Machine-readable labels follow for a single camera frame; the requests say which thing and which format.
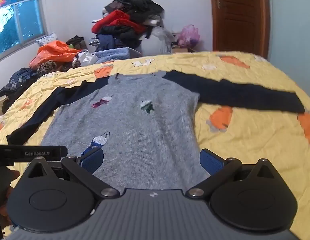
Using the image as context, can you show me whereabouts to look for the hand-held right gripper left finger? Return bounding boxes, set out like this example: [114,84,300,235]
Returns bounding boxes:
[19,147,120,200]

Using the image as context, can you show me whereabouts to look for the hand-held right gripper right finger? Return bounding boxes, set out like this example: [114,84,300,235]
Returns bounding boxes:
[186,149,283,200]

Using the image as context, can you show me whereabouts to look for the grey sweater with navy sleeves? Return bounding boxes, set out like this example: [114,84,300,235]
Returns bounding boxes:
[6,70,305,193]

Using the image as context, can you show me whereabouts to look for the pile of dark clothes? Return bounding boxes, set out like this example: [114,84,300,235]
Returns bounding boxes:
[103,0,166,53]

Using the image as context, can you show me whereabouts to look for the person's left hand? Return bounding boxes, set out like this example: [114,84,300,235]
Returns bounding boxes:
[1,169,21,220]

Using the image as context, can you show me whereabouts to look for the yellow carrot print quilt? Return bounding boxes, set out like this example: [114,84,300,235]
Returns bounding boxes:
[0,51,310,240]

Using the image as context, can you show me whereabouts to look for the dark blue floral cloth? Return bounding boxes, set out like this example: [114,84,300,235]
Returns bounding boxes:
[0,67,40,114]

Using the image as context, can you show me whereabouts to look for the leopard print cloth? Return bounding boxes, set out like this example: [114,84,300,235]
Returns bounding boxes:
[36,60,57,77]

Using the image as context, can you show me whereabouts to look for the silver crumpled bag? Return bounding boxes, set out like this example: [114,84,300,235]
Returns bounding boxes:
[72,51,98,68]

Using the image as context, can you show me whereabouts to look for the orange plastic bag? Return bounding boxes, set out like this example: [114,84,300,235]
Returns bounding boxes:
[29,41,82,69]

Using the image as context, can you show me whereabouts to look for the light blue towel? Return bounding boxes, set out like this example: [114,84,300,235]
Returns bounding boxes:
[95,47,142,64]

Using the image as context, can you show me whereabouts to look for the white blue patterned cloth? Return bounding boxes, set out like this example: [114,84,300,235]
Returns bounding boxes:
[36,32,58,47]

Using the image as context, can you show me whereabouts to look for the dark brown garment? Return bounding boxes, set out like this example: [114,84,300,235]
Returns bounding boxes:
[66,35,87,51]

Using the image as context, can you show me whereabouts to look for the navy blue garment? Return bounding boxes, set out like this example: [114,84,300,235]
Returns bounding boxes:
[95,34,125,52]

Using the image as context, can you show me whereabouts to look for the window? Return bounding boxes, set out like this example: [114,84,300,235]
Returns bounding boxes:
[0,0,48,63]

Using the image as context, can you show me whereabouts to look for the pink plastic bag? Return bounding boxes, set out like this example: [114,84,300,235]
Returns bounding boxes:
[177,24,201,48]

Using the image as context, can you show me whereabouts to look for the clear plastic bag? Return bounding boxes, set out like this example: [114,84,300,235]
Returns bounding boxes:
[141,26,175,54]

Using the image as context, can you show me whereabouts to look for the red garment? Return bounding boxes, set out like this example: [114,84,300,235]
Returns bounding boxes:
[92,10,145,34]

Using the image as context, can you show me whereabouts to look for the brown wooden door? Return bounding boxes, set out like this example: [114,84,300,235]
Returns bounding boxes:
[209,0,270,58]

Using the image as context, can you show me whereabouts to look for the frosted glass sliding door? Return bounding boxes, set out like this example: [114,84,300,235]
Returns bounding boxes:
[268,0,310,94]

